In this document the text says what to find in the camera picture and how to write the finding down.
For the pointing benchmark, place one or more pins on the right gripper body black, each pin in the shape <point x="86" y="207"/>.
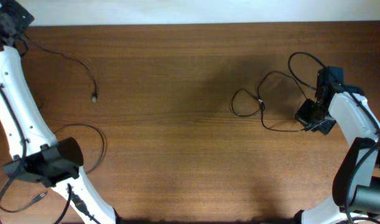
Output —
<point x="315" y="114"/>

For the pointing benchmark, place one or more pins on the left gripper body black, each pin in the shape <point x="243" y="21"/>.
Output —
<point x="20" y="18"/>

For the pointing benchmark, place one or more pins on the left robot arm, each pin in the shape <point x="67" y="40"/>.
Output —
<point x="37" y="155"/>

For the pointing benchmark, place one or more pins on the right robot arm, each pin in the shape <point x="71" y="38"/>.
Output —
<point x="356" y="191"/>

